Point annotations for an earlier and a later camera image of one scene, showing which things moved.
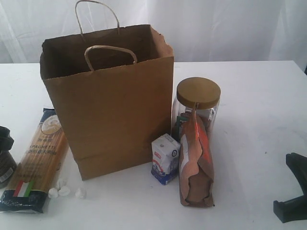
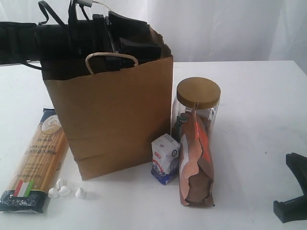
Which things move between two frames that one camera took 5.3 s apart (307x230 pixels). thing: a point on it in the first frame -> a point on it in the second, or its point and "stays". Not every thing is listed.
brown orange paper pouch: (196, 173) stays
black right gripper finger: (294, 209) stays
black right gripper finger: (298, 164) stays
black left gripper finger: (6, 141) -> (123, 27)
